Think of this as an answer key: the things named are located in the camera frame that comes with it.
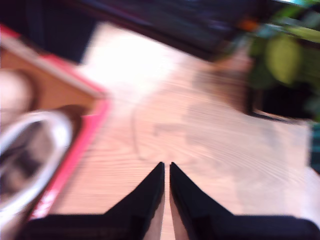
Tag red cardboard shoebox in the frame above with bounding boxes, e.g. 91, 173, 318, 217
0, 23, 111, 221

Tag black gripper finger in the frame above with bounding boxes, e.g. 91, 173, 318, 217
169, 161, 236, 240
104, 161, 166, 240

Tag dark teal curtain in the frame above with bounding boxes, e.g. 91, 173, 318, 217
309, 121, 320, 174

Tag amber pump bottle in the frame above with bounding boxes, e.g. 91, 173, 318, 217
236, 19, 260, 32

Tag green leafy houseplant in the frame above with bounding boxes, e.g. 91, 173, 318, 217
246, 0, 320, 122

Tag white leather sneaker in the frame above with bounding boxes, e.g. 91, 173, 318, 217
0, 109, 74, 226

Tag large black computer monitor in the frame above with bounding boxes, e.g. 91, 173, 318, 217
79, 0, 253, 60

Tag dark plant tray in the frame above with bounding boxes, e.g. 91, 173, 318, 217
248, 82, 316, 124

